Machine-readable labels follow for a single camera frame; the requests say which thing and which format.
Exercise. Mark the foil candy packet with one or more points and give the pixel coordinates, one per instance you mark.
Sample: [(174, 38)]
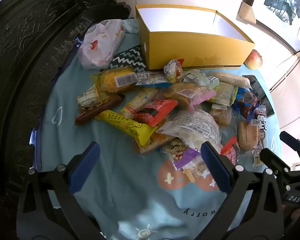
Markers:
[(173, 70)]

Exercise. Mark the red sausage stick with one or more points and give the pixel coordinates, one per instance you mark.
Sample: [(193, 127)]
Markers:
[(97, 111)]

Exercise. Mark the black white snack packet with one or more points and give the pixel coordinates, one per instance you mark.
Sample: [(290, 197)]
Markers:
[(261, 125)]

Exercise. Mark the framed ink painting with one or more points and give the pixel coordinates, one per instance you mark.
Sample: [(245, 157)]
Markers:
[(282, 2)]

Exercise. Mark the long bread roll packet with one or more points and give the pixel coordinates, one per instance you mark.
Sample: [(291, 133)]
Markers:
[(232, 79)]

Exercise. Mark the clear puffed snack packet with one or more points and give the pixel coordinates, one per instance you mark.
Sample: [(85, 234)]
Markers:
[(195, 130)]

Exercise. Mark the pink edged bread packet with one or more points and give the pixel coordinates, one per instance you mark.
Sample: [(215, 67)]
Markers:
[(187, 93)]

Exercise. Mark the orange toast packet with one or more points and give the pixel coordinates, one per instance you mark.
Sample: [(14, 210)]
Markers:
[(152, 142)]

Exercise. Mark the brown cardboard piece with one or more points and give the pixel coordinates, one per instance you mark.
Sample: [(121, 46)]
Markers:
[(246, 11)]

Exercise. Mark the small red orange packet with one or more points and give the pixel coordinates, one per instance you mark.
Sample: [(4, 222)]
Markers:
[(230, 151)]

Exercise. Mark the red apple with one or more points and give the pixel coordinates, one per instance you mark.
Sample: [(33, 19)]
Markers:
[(253, 60)]

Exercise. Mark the white floral tissue pack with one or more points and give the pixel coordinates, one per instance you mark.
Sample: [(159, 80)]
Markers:
[(100, 42)]

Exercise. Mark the light blue printed blanket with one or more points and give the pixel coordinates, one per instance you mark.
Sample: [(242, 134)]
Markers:
[(110, 160)]

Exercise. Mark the blue cookie packet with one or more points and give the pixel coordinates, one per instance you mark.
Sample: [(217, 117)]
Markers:
[(246, 103)]

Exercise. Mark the pale green snack packet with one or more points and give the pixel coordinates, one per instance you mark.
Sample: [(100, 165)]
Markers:
[(200, 78)]

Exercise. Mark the red snack packet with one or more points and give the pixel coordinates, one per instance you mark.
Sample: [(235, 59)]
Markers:
[(155, 111)]

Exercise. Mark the dark carved wooden furniture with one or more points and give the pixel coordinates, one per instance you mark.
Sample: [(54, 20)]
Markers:
[(27, 42)]

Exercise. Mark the orange cake packet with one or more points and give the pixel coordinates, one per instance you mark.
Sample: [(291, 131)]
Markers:
[(110, 82)]

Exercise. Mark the blue white small packet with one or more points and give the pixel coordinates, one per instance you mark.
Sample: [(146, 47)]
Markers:
[(150, 78)]

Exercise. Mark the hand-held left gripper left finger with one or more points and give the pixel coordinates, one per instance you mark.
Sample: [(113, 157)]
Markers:
[(85, 170)]

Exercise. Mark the small clear labelled packet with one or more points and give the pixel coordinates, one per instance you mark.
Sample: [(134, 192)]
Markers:
[(88, 97)]

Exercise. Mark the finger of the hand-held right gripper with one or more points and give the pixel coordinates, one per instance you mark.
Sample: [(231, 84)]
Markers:
[(293, 140), (272, 158)]

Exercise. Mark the purple cartoon snack packet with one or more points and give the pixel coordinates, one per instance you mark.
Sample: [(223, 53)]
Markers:
[(182, 157)]

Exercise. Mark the yellow cardboard box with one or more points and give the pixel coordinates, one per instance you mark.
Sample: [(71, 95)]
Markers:
[(195, 52)]

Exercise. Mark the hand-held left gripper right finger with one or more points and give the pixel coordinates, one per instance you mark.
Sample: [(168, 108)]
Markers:
[(215, 167)]

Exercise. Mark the brown cracker packet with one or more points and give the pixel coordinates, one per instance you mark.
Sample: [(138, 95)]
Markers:
[(221, 115)]

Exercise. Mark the black zigzag pattern packet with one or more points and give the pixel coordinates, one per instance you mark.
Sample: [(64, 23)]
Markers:
[(128, 58)]

